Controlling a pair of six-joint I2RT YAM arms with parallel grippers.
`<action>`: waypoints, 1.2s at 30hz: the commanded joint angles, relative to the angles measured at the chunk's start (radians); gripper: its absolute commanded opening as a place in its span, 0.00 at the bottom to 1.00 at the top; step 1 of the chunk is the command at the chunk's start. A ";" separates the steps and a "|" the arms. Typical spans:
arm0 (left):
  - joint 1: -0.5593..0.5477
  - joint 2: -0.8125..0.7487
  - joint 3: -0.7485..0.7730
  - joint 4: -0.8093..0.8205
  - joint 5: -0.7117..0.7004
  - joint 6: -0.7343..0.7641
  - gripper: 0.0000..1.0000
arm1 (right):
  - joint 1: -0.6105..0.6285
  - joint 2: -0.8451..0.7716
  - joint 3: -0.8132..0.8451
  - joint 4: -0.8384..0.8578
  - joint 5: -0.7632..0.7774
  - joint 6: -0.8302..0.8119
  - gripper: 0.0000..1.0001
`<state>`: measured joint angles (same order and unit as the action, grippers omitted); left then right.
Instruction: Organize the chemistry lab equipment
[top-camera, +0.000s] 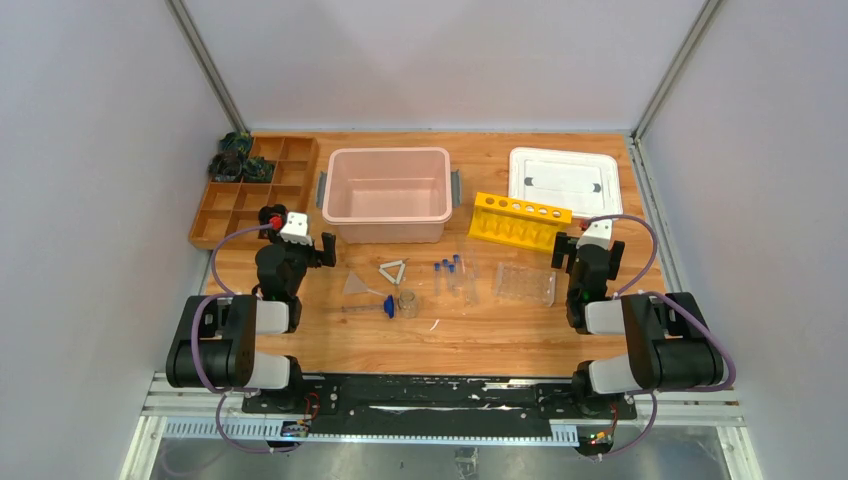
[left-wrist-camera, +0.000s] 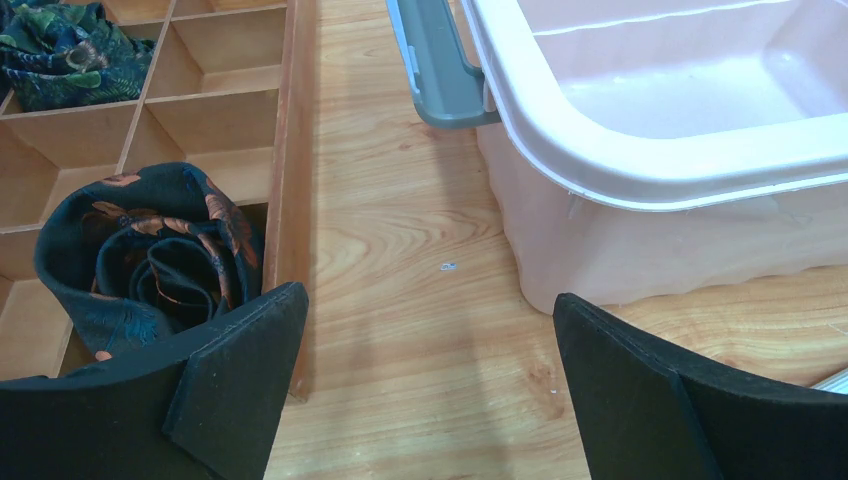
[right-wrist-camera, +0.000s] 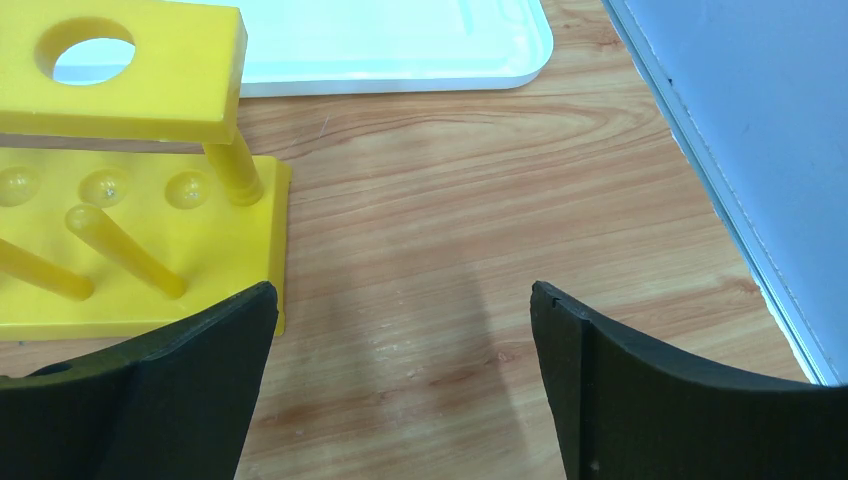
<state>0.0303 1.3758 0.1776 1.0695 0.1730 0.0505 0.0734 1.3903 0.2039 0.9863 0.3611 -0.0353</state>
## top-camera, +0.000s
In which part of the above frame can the clear glass test tube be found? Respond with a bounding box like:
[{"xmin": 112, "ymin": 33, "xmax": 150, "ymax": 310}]
[
  {"xmin": 463, "ymin": 264, "xmax": 480, "ymax": 306},
  {"xmin": 468, "ymin": 249, "xmax": 479, "ymax": 300}
]

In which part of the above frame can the blue capped test tube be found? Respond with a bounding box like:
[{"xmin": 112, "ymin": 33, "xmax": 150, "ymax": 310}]
[
  {"xmin": 433, "ymin": 262, "xmax": 442, "ymax": 296},
  {"xmin": 442, "ymin": 258, "xmax": 453, "ymax": 292},
  {"xmin": 449, "ymin": 254, "xmax": 463, "ymax": 293},
  {"xmin": 447, "ymin": 263, "xmax": 459, "ymax": 296}
]

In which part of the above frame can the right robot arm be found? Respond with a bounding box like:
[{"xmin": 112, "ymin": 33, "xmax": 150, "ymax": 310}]
[{"xmin": 551, "ymin": 232, "xmax": 734, "ymax": 418}]

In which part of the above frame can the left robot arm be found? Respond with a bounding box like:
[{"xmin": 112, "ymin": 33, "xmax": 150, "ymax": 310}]
[{"xmin": 165, "ymin": 205, "xmax": 337, "ymax": 413}]

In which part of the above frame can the clear well plate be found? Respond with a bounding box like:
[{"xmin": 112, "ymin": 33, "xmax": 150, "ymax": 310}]
[{"xmin": 493, "ymin": 262, "xmax": 557, "ymax": 307}]

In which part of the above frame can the wooden compartment tray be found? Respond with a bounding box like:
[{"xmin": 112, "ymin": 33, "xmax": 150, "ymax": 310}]
[{"xmin": 188, "ymin": 133, "xmax": 319, "ymax": 250}]

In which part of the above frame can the clear plastic funnel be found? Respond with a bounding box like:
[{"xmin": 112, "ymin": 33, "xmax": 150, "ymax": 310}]
[{"xmin": 342, "ymin": 272, "xmax": 387, "ymax": 297}]

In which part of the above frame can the clay pipe triangle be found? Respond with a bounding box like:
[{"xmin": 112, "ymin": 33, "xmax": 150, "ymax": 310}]
[{"xmin": 378, "ymin": 259, "xmax": 407, "ymax": 286}]

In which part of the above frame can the pink plastic bin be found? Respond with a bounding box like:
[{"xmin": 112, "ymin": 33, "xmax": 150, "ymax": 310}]
[{"xmin": 315, "ymin": 147, "xmax": 462, "ymax": 244}]

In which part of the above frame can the white plastic lid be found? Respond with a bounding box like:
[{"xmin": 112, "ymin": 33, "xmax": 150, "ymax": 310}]
[{"xmin": 508, "ymin": 147, "xmax": 624, "ymax": 219}]

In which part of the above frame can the yellow test tube rack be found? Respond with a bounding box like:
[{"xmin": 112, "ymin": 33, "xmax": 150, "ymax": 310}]
[{"xmin": 468, "ymin": 192, "xmax": 572, "ymax": 253}]

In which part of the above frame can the small glass jar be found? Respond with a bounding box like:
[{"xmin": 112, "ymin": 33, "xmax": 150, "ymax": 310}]
[{"xmin": 396, "ymin": 290, "xmax": 419, "ymax": 318}]

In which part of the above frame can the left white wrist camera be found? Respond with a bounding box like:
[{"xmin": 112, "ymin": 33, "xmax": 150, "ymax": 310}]
[{"xmin": 279, "ymin": 212, "xmax": 314, "ymax": 246}]

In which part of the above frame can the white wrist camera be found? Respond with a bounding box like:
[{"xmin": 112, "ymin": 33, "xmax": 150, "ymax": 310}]
[
  {"xmin": 577, "ymin": 219, "xmax": 613, "ymax": 249},
  {"xmin": 279, "ymin": 212, "xmax": 314, "ymax": 246}
]

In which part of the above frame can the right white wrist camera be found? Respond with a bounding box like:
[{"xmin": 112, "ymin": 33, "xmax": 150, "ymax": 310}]
[{"xmin": 577, "ymin": 219, "xmax": 613, "ymax": 249}]

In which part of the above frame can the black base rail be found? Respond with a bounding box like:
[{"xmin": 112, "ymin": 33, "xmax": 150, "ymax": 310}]
[{"xmin": 241, "ymin": 373, "xmax": 636, "ymax": 439}]

